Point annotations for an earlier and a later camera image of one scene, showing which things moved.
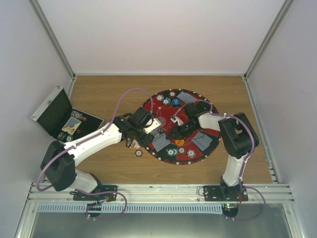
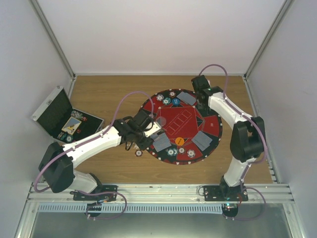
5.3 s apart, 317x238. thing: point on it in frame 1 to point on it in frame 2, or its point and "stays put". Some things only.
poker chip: x=138 y=152 stays put
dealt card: x=202 y=141 stays put
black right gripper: x=178 y=135 to x=201 y=107
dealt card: x=161 y=142 stays put
